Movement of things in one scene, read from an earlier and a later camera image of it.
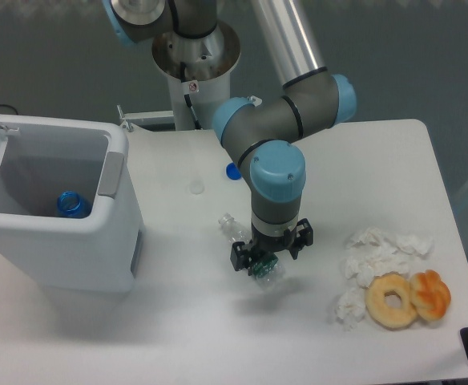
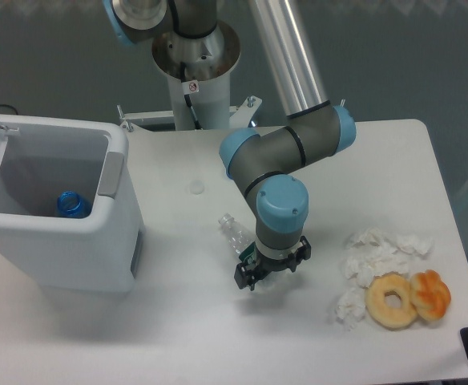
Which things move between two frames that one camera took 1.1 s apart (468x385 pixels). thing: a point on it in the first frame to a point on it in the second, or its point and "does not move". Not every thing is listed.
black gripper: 241,255 to 246,275
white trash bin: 25,163 does not move
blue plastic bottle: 73,204 does not move
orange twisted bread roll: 429,293 does not move
